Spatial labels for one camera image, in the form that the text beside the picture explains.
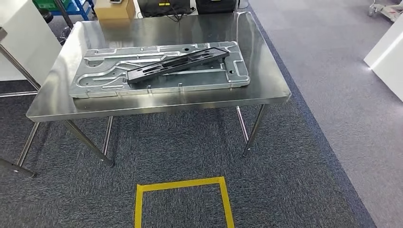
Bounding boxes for stainless steel workbench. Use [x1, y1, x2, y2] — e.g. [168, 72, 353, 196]
[15, 12, 292, 168]

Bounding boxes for blue metal shelf rack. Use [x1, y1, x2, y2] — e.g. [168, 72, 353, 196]
[50, 0, 96, 21]

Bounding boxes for black cable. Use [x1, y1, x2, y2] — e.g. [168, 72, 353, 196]
[166, 12, 193, 23]

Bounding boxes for grey trolley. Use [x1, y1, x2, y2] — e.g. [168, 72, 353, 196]
[367, 0, 403, 23]

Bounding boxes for black wheeled stand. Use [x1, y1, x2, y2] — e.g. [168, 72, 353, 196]
[38, 0, 76, 45]

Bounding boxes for stamped grey metal panel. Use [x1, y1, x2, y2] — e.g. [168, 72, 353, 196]
[68, 41, 251, 99]

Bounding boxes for white panel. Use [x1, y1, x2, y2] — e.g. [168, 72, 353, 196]
[0, 0, 63, 86]

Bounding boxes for white cabinet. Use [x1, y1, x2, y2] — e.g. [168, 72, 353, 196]
[363, 15, 403, 103]

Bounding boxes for green plastic crate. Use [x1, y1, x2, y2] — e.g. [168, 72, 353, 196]
[32, 0, 72, 11]

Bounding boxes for brown cardboard box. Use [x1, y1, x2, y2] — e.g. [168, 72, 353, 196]
[94, 0, 136, 21]

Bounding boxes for black equipment case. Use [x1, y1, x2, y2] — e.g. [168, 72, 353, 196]
[137, 0, 196, 18]
[195, 0, 237, 15]

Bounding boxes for black plastic plate bracket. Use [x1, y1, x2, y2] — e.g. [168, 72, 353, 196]
[125, 47, 230, 85]

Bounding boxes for grey metal stand frame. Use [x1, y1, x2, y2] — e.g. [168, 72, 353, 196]
[0, 27, 41, 98]

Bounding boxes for yellow floor tape square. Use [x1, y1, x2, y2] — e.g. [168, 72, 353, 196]
[134, 176, 236, 228]

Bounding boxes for dark metal floor bar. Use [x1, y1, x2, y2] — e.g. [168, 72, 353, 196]
[0, 157, 36, 179]

